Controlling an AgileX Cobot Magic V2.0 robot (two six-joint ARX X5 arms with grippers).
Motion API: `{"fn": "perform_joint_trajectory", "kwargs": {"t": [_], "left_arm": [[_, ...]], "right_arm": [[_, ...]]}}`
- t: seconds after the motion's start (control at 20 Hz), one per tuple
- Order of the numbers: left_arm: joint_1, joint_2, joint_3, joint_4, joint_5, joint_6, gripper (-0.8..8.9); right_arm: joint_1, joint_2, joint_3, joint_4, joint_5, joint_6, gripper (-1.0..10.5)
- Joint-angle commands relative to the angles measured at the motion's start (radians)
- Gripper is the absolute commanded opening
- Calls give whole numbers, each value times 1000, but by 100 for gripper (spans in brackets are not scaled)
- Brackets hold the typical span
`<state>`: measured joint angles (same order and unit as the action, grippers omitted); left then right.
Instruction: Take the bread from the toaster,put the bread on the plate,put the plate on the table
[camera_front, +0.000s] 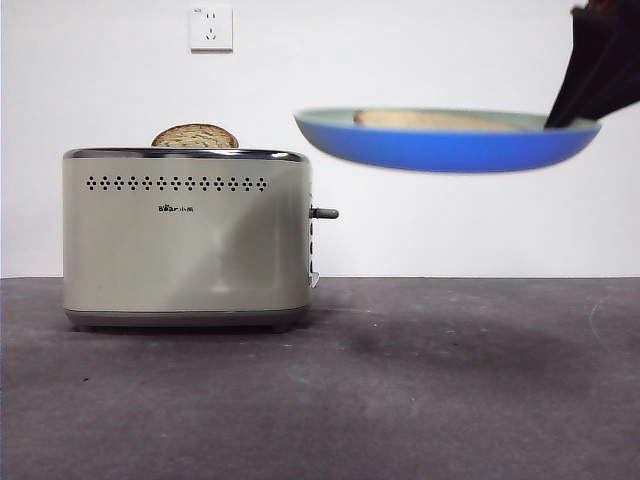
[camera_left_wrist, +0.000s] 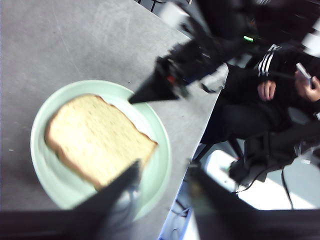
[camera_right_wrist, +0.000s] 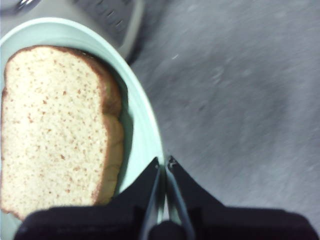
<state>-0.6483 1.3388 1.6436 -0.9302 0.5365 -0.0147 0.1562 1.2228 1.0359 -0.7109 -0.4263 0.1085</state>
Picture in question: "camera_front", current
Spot pale green round plate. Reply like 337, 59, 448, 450
293, 107, 603, 175

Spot large brown-crust bread slice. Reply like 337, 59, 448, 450
353, 108, 539, 132

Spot small brown-crust bread slice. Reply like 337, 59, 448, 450
150, 122, 240, 149

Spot cream two-slot toaster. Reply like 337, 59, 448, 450
61, 147, 340, 335

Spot white wall socket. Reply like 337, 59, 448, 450
189, 5, 234, 54

